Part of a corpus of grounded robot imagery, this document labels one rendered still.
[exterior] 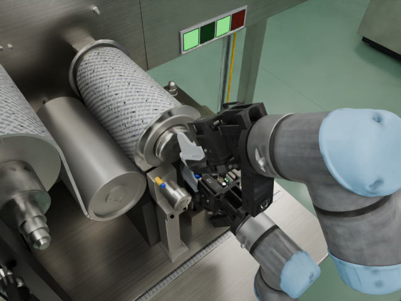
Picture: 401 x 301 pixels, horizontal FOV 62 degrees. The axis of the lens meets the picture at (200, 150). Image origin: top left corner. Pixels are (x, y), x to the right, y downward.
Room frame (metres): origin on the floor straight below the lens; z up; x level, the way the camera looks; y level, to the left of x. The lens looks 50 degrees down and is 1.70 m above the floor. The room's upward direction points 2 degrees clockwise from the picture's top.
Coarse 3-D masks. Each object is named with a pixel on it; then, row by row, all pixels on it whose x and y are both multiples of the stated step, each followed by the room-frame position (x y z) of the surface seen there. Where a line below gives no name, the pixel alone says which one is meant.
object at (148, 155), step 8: (80, 64) 0.57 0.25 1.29; (168, 120) 0.40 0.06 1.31; (176, 120) 0.41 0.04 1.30; (184, 120) 0.42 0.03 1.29; (192, 120) 0.43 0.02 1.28; (160, 128) 0.39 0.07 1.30; (152, 136) 0.38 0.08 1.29; (152, 144) 0.38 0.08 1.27; (144, 152) 0.37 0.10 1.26; (152, 152) 0.38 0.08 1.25; (152, 160) 0.38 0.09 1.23
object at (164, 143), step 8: (168, 128) 0.40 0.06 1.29; (176, 128) 0.40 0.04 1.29; (184, 128) 0.41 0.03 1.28; (160, 136) 0.39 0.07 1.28; (168, 136) 0.38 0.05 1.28; (176, 136) 0.39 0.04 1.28; (160, 144) 0.38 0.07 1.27; (168, 144) 0.38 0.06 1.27; (176, 144) 0.39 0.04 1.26; (160, 152) 0.37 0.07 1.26; (168, 152) 0.38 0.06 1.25; (176, 152) 0.39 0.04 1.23; (160, 160) 0.37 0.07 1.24; (168, 160) 0.38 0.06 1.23; (176, 160) 0.39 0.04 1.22
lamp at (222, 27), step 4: (220, 20) 0.92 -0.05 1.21; (224, 20) 0.93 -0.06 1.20; (228, 20) 0.94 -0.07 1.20; (220, 24) 0.92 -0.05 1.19; (224, 24) 0.93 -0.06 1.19; (228, 24) 0.94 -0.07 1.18; (220, 28) 0.92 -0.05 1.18; (224, 28) 0.93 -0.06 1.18; (228, 28) 0.94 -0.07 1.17; (220, 32) 0.92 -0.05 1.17; (224, 32) 0.93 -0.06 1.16
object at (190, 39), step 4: (192, 32) 0.85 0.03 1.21; (196, 32) 0.86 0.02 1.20; (184, 36) 0.83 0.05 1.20; (188, 36) 0.84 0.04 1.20; (192, 36) 0.85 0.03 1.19; (196, 36) 0.86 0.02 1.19; (184, 40) 0.83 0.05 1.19; (188, 40) 0.84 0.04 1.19; (192, 40) 0.85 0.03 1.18; (196, 40) 0.86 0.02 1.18; (184, 44) 0.83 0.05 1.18; (188, 44) 0.84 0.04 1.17; (192, 44) 0.85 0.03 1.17; (196, 44) 0.86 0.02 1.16; (184, 48) 0.83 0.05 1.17; (188, 48) 0.84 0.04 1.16
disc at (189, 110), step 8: (168, 112) 0.41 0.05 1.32; (176, 112) 0.42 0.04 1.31; (184, 112) 0.43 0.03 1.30; (192, 112) 0.44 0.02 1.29; (152, 120) 0.39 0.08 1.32; (160, 120) 0.39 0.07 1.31; (144, 128) 0.38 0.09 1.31; (152, 128) 0.38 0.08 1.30; (144, 136) 0.37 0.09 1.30; (136, 144) 0.37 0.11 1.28; (144, 144) 0.37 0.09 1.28; (136, 152) 0.36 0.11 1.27; (136, 160) 0.36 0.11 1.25; (144, 160) 0.37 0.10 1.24; (144, 168) 0.37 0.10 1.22; (152, 168) 0.38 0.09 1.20
